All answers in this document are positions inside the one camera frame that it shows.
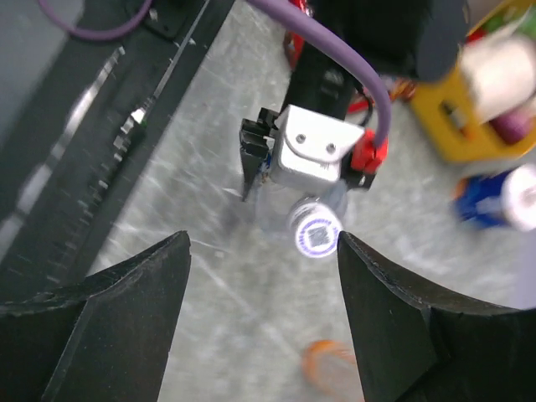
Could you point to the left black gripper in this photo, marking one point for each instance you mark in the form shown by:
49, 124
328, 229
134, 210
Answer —
317, 84

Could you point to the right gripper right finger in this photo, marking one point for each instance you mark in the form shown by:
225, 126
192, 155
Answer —
415, 340

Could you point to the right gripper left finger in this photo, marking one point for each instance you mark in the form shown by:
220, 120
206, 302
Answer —
106, 338

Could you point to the purple onion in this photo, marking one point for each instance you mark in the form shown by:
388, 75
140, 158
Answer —
514, 125

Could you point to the blue wrapped toilet paper roll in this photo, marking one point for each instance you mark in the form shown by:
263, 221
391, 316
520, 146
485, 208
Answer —
505, 199

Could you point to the green lettuce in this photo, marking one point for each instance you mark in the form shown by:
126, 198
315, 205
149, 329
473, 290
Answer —
512, 20

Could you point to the white bottle cap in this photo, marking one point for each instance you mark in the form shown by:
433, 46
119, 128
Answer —
315, 228

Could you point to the crushed clear plastic bottle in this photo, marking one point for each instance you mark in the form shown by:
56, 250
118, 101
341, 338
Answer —
274, 203

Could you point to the yellow plastic basket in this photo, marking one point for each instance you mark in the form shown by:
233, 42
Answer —
445, 110

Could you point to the orange juice bottle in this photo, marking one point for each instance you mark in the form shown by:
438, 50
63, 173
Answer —
332, 368

